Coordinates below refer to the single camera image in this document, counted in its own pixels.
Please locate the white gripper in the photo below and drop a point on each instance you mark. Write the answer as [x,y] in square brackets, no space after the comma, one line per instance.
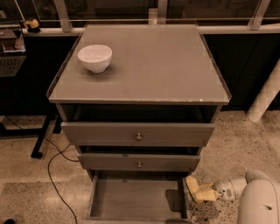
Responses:
[224,190]

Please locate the yellow sponge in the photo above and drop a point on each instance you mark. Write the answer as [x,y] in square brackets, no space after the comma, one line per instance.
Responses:
[192,185]

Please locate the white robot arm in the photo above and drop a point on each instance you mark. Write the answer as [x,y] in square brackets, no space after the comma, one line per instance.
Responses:
[259,196]

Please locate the grey bottom drawer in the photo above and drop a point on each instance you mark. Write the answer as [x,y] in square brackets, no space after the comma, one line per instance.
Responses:
[138,197]

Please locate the grey drawer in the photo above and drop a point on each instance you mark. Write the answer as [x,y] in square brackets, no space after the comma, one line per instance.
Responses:
[138,197]
[138,162]
[138,134]

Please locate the grey drawer cabinet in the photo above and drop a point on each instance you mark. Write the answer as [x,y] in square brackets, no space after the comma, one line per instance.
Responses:
[158,74]

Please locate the grey middle drawer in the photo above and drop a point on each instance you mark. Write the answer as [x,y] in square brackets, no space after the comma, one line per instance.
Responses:
[138,162]

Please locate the grey top drawer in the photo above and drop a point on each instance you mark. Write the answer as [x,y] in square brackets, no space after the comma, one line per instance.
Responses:
[138,134]

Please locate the white ceramic bowl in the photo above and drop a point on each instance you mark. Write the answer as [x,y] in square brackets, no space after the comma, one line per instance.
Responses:
[95,58]

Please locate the metal window railing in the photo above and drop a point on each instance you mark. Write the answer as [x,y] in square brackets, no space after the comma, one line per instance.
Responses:
[68,17]

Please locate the open laptop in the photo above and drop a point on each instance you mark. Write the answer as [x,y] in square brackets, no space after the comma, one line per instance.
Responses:
[12,49]

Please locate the yellow black tape dispenser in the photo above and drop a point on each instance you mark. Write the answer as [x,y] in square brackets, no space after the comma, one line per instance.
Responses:
[32,25]

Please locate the white pipe post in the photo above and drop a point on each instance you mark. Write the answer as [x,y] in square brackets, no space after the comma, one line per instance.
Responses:
[269,91]

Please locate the black desk frame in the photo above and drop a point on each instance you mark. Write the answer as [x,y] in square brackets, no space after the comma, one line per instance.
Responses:
[39,133]

